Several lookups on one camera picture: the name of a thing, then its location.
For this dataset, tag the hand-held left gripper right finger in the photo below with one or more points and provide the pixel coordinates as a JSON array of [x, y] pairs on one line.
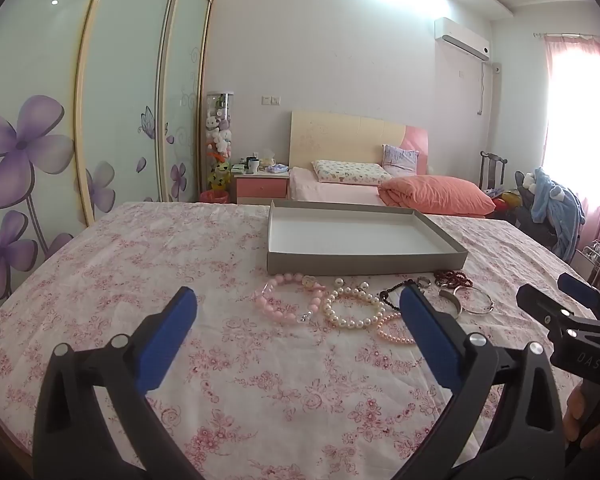
[[430, 335]]

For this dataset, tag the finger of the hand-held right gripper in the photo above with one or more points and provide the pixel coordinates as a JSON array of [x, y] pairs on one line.
[[580, 287], [540, 305]]

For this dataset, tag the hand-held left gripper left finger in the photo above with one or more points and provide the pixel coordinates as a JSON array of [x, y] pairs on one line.
[[170, 340]]

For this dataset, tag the silver cuff bangle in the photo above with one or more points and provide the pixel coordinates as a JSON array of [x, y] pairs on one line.
[[450, 294]]

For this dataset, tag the thin silver bangle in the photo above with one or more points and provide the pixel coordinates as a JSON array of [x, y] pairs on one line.
[[490, 305]]

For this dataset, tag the grey cardboard tray box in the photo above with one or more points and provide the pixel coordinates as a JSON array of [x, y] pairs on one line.
[[350, 235]]

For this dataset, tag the person's right hand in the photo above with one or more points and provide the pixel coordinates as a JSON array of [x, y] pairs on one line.
[[575, 412]]

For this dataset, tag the pink floral bed sheet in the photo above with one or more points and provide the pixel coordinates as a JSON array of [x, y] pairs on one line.
[[230, 360]]

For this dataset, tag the black office chair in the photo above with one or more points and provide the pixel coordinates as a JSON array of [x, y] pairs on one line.
[[530, 220]]

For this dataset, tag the blue plush robe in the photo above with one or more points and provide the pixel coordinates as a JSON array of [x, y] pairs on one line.
[[555, 200]]

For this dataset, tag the pile of colourful toys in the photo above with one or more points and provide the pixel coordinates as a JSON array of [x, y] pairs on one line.
[[505, 200]]

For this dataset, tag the orange duvet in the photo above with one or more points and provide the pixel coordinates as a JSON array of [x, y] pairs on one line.
[[435, 195]]

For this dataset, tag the dark wooden chair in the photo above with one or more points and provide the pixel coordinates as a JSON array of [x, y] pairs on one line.
[[492, 170]]

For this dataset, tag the green yellow plush toy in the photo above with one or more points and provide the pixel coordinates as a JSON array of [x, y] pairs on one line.
[[219, 175]]

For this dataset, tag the pink mattress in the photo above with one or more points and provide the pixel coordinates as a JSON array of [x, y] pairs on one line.
[[330, 191]]

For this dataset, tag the pink nightstand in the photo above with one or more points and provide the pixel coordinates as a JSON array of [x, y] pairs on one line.
[[260, 187]]

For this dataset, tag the lilac cushion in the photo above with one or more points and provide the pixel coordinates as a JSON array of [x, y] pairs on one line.
[[400, 160]]

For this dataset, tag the pink curtain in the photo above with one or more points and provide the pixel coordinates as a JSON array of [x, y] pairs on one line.
[[555, 110]]

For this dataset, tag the white floral pillow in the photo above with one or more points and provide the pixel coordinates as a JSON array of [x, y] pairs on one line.
[[350, 172]]

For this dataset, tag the mug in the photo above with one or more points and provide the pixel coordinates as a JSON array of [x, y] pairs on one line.
[[253, 165]]

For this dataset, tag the tissue box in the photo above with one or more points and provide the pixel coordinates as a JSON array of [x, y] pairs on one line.
[[275, 166]]

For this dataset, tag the cream pink bed headboard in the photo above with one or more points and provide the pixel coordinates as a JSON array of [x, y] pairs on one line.
[[340, 135]]

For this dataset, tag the clear tube of plush toys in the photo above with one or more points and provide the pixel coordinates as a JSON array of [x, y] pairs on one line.
[[219, 125]]

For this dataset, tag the flower print sliding wardrobe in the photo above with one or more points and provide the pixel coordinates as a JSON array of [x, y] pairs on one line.
[[130, 85]]

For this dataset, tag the white air conditioner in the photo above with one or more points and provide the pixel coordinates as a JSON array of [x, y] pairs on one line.
[[460, 37]]

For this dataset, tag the white wall pipe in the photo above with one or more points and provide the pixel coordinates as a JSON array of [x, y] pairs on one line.
[[481, 90]]

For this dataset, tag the white wall switch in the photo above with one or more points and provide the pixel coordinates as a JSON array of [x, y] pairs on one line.
[[271, 100]]

